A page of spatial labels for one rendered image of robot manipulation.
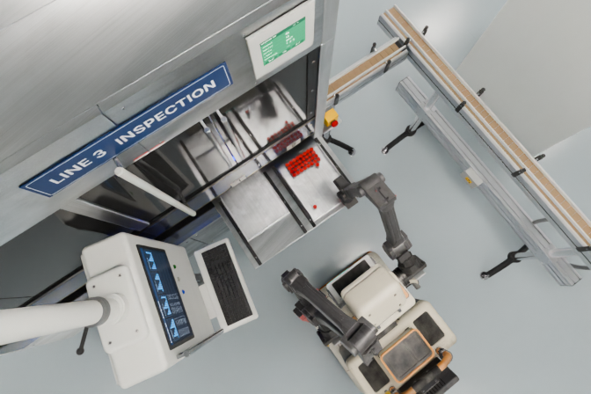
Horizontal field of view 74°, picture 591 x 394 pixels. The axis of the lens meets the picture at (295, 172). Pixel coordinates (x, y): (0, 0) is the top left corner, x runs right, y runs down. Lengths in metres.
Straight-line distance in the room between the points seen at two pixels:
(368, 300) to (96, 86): 1.16
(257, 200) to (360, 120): 1.40
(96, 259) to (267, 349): 1.71
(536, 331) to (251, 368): 1.99
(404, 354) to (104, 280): 1.38
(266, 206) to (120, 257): 0.86
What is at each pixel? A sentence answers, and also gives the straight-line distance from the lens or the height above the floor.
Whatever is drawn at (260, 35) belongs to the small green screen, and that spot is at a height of 2.05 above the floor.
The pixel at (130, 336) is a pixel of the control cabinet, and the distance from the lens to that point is 1.49.
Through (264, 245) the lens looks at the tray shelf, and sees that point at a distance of 2.08.
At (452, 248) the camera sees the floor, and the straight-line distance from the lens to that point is 3.15.
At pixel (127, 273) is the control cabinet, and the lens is 1.49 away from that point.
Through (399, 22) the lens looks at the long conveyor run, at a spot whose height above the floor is 0.93.
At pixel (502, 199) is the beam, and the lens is 2.74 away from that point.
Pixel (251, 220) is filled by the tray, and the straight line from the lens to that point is 2.10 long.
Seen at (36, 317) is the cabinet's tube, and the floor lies 2.03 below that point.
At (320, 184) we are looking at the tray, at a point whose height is 0.88.
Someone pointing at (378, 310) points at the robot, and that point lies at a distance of 1.61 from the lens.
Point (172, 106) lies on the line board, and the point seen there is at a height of 1.97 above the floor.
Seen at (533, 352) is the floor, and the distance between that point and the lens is 3.37.
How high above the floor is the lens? 2.95
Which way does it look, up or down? 75 degrees down
